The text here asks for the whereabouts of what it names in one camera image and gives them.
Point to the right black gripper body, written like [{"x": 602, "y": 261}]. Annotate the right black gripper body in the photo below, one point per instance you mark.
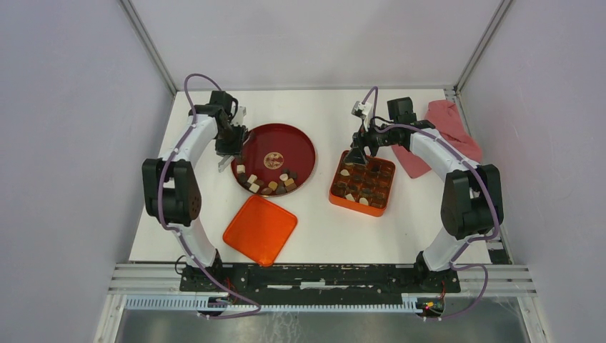
[{"x": 375, "y": 138}]

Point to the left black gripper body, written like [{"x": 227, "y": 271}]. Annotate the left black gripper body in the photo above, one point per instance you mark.
[{"x": 229, "y": 141}]

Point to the metal serving tongs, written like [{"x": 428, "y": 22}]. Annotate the metal serving tongs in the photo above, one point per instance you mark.
[{"x": 229, "y": 152}]

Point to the orange compartment chocolate box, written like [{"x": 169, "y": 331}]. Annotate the orange compartment chocolate box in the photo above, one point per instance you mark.
[{"x": 373, "y": 181}]

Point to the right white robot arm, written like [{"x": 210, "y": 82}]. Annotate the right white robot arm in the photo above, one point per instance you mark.
[{"x": 471, "y": 208}]

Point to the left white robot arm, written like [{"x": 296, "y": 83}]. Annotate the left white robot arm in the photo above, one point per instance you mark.
[{"x": 171, "y": 191}]

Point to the round dark red plate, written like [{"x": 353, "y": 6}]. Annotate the round dark red plate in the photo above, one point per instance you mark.
[{"x": 274, "y": 149}]

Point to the pink cloth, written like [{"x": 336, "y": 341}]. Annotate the pink cloth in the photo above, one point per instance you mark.
[{"x": 446, "y": 119}]

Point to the orange box lid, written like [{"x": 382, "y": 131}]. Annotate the orange box lid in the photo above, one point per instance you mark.
[{"x": 259, "y": 230}]

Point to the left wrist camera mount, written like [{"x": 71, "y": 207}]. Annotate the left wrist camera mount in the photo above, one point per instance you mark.
[{"x": 240, "y": 113}]

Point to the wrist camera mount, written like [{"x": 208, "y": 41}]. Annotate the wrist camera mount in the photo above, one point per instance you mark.
[
  {"x": 240, "y": 113},
  {"x": 364, "y": 111}
]

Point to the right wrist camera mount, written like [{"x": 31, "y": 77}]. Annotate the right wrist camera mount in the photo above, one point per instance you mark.
[{"x": 364, "y": 111}]

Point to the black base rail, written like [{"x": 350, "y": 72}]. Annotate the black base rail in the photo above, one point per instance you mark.
[{"x": 318, "y": 284}]

